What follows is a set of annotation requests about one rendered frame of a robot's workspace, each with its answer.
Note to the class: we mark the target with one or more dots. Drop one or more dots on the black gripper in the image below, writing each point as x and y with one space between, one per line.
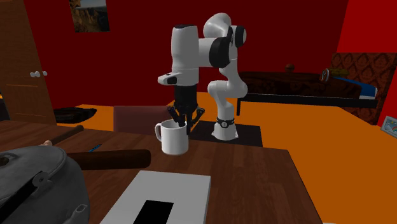
185 96

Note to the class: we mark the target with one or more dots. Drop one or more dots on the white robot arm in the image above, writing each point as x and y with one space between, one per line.
186 52

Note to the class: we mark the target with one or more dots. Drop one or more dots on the white mug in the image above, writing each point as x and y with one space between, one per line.
174 139

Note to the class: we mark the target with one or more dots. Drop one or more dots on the dark red chair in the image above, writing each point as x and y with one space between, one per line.
136 119

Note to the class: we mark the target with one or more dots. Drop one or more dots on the black robot stand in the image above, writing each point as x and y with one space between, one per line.
248 136

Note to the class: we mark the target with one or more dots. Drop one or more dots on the white box with black slot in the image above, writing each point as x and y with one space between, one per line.
173 192

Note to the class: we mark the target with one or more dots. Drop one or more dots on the dark brown rolling pin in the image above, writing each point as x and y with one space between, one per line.
114 159

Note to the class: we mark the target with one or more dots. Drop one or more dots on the brown wooden table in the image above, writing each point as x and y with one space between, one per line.
242 176

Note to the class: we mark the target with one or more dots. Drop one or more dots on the blue pen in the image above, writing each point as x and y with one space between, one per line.
95 148

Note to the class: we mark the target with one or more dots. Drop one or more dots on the black floor cushion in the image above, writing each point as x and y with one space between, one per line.
73 114

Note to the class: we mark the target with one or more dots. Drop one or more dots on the dark bed with patterned headboard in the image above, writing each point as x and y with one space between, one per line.
297 86

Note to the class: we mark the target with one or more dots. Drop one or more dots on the brown stick with pale tip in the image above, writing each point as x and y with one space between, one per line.
66 134

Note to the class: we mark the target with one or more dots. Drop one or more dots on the grey lidded pot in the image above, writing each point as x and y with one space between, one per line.
40 186

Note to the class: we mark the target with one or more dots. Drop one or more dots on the brown wooden door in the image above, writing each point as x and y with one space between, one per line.
21 62

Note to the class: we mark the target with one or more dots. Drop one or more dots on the small framed rainbow picture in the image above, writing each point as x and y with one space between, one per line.
390 126

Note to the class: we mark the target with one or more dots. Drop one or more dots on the landscape wall picture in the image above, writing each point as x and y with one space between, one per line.
90 15

